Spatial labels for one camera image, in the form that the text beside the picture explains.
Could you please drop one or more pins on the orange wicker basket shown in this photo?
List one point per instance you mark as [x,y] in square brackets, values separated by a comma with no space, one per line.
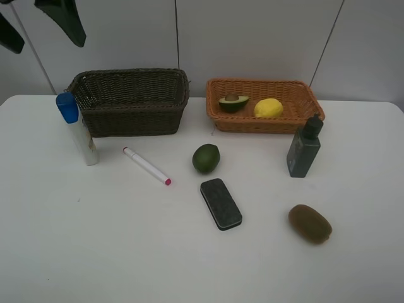
[299,104]

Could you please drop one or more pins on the yellow lemon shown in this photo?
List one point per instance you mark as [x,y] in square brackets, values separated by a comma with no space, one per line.
[268,108]

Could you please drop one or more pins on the white bottle blue cap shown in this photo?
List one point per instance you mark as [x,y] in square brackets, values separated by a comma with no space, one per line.
[66,103]

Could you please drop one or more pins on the halved avocado with pit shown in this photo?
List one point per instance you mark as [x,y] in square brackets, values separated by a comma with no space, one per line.
[233,102]

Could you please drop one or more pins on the white marker pink cap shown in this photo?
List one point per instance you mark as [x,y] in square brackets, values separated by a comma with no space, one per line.
[147,166]

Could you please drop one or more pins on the brown kiwi fruit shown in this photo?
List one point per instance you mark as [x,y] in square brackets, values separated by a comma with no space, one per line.
[310,224]

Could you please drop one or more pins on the green lime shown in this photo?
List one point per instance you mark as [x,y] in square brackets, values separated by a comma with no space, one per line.
[206,158]

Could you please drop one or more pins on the dark green square bottle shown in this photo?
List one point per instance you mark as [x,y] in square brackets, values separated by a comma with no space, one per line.
[304,147]

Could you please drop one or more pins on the black whiteboard eraser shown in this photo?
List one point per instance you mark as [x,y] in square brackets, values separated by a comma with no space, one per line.
[221,204]

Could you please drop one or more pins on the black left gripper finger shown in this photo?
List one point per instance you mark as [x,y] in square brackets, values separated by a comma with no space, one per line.
[65,14]
[9,37]

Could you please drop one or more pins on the dark brown wicker basket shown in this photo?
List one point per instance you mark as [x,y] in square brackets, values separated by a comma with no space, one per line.
[131,102]

